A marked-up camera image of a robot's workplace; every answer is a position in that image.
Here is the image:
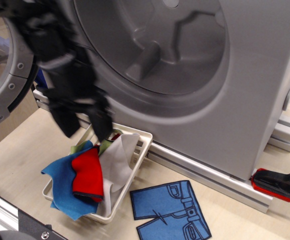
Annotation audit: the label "grey round machine door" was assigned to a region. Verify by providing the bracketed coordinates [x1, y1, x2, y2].
[0, 17, 38, 124]

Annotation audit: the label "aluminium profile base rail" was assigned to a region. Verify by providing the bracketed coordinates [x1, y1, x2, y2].
[33, 89, 290, 223]

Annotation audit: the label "black bracket with screw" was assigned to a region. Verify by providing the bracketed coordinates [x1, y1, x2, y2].
[18, 209, 66, 240]

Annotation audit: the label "blue felt cloth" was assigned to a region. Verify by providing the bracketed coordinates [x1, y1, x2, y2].
[41, 140, 98, 221]

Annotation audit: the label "red black clamp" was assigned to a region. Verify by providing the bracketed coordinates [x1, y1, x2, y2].
[250, 168, 290, 203]

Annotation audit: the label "blue felt jeans shorts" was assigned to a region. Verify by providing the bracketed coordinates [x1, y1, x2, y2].
[130, 180, 212, 240]

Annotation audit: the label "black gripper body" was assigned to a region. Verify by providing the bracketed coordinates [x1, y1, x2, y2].
[39, 48, 110, 118]

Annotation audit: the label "green felt cloth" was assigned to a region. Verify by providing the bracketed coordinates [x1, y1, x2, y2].
[70, 129, 123, 157]

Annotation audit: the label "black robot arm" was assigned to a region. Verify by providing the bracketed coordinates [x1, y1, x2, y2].
[0, 0, 113, 142]

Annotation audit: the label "white felt cloth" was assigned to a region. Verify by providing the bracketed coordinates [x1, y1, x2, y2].
[96, 133, 140, 217]

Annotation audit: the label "cream plastic laundry basket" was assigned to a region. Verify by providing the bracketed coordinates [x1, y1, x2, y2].
[41, 123, 153, 224]

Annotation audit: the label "red felt cloth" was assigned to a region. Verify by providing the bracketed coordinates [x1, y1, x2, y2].
[71, 147, 104, 203]

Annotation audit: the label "grey toy washing machine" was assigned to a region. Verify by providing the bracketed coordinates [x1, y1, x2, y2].
[33, 0, 290, 181]

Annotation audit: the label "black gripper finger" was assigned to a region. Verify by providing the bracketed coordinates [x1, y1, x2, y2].
[50, 107, 81, 138]
[88, 104, 113, 142]

